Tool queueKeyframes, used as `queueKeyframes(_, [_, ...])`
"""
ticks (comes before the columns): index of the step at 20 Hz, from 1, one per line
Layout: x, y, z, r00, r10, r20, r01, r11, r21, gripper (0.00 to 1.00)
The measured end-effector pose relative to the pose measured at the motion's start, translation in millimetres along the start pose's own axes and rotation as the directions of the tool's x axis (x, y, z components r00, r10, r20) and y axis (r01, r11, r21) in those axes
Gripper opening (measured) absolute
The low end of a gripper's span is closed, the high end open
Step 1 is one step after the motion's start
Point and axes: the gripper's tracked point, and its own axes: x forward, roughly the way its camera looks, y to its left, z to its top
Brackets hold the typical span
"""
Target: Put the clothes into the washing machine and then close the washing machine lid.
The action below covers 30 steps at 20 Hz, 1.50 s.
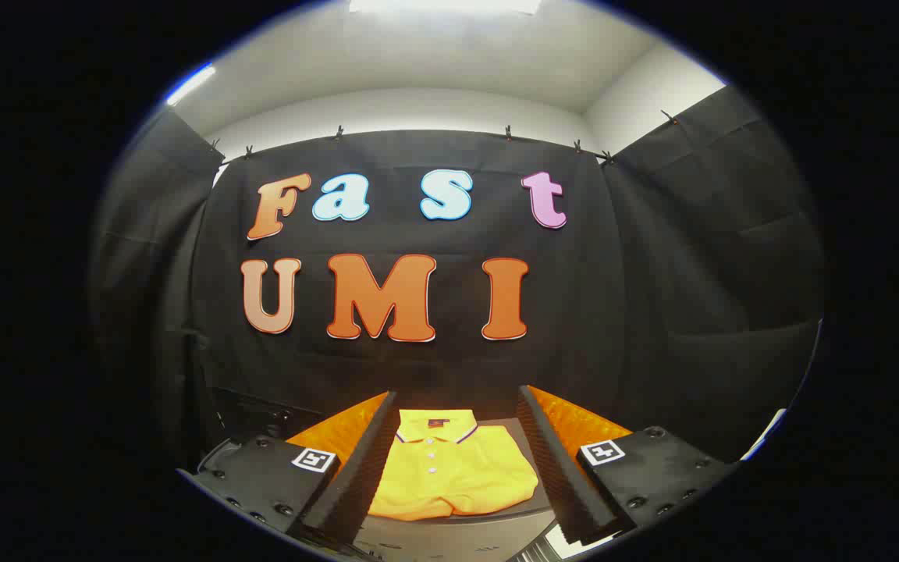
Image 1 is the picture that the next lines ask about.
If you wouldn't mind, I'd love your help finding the grey metal cabinet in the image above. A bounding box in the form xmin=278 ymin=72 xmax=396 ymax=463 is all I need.
xmin=352 ymin=416 xmax=575 ymax=562

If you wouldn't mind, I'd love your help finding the black backdrop cloth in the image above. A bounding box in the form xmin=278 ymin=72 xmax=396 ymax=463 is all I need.
xmin=89 ymin=86 xmax=829 ymax=477

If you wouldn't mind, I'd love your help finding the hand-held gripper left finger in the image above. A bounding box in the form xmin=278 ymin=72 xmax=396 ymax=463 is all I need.
xmin=176 ymin=389 xmax=403 ymax=547

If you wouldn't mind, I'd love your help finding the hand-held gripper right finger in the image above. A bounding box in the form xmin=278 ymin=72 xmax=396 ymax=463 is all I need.
xmin=516 ymin=383 xmax=739 ymax=546

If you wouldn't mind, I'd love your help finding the ceiling light panel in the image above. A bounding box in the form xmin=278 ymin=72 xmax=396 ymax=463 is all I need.
xmin=165 ymin=66 xmax=217 ymax=107
xmin=348 ymin=0 xmax=544 ymax=16

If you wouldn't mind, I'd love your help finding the yellow polo shirt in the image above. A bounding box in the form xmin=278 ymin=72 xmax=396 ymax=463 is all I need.
xmin=368 ymin=408 xmax=541 ymax=522

